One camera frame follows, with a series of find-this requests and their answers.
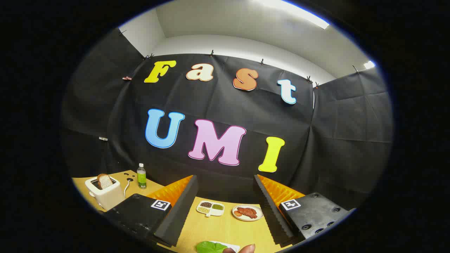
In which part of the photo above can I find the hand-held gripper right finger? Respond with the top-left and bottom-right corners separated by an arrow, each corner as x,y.
253,174 -> 356,246

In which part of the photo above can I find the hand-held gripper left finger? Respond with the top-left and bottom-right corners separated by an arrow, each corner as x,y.
102,175 -> 199,247

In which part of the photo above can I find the green lettuce leaf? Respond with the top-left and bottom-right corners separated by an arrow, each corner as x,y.
196,241 -> 228,253

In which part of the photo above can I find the brown-crust bread slice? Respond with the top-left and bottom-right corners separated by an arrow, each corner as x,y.
97,173 -> 114,190

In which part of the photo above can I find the white oval plate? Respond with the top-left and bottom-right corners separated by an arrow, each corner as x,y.
232,205 -> 264,222

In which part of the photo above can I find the brown meat patty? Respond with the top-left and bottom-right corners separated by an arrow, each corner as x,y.
237,207 -> 258,219

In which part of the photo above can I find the white divided bean dish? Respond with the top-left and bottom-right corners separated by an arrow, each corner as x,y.
196,200 -> 225,218

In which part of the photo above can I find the white rectangular tray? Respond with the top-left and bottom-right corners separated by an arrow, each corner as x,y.
211,241 -> 241,253

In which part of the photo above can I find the green label plastic bottle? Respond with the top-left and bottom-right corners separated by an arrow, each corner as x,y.
137,163 -> 147,189

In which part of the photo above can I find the white toaster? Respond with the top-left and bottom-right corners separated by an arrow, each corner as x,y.
85,175 -> 126,211

